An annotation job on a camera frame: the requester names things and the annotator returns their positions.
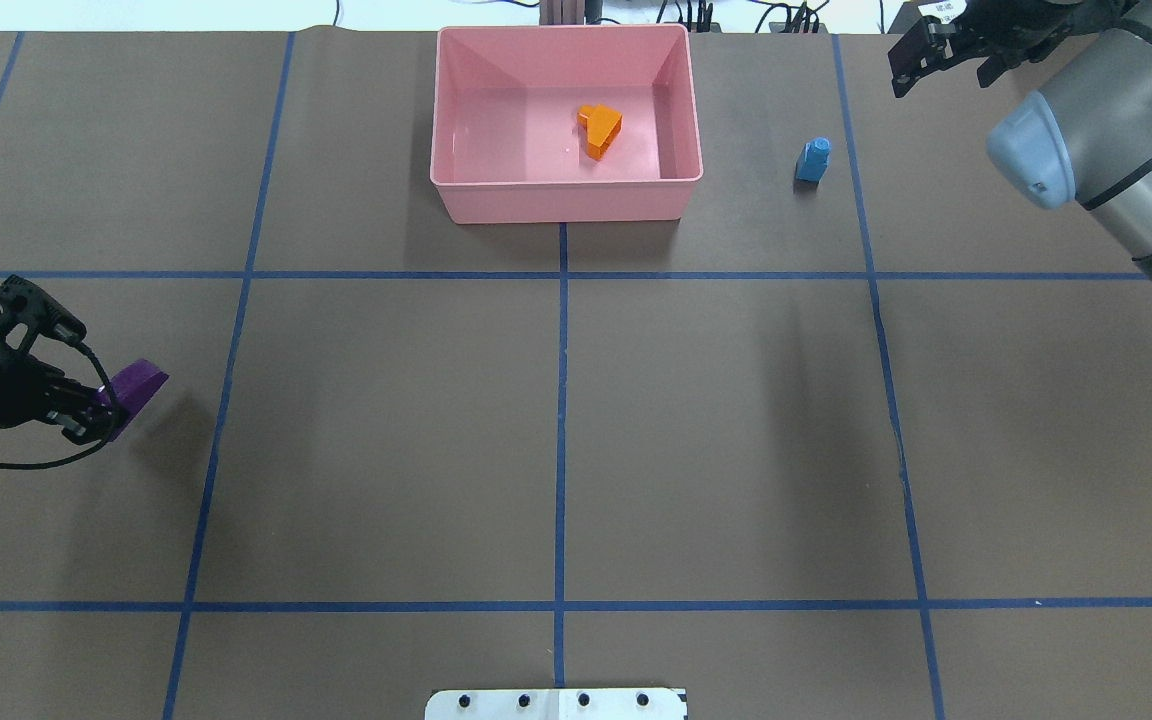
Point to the pink plastic box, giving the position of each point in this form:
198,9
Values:
505,143

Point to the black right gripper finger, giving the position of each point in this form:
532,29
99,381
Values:
919,51

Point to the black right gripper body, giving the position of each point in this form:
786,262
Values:
1026,40

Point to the purple block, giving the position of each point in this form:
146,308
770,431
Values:
134,386

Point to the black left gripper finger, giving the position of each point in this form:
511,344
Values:
90,415

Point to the white metal base plate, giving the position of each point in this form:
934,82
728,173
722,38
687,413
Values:
558,703

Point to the orange block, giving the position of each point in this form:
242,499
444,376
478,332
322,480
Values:
602,125

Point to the small blue block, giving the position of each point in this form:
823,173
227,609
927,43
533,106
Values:
813,161

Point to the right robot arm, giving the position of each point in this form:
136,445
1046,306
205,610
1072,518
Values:
1085,135

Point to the aluminium frame post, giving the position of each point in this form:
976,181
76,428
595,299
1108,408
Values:
562,12

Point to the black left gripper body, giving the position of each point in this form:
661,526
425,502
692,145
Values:
14,391

